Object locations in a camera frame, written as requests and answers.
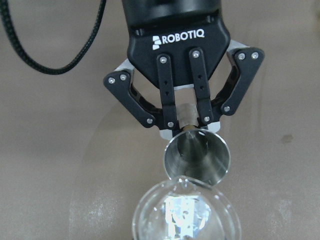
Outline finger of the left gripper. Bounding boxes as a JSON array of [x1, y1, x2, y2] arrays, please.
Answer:
[[103, 53, 180, 139], [189, 47, 265, 129]]

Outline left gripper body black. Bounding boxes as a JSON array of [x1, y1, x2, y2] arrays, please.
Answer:
[[122, 0, 231, 88]]

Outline steel jigger measuring cup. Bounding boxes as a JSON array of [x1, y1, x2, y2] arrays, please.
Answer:
[[163, 128, 231, 186]]

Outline small clear glass beaker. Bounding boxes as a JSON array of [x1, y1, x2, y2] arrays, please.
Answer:
[[132, 176, 242, 240]]

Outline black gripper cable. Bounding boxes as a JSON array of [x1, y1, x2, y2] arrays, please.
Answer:
[[0, 0, 107, 76]]

